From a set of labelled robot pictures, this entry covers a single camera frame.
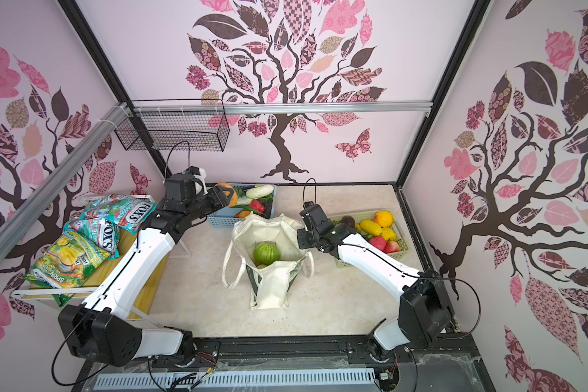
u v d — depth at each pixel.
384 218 0.97
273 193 1.07
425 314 0.42
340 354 0.74
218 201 0.67
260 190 1.06
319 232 0.61
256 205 1.03
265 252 0.87
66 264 0.53
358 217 1.03
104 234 0.59
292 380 0.70
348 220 0.96
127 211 0.63
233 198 0.77
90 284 0.55
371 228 0.95
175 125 0.95
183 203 0.57
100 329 0.39
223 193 0.72
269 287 0.77
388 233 0.95
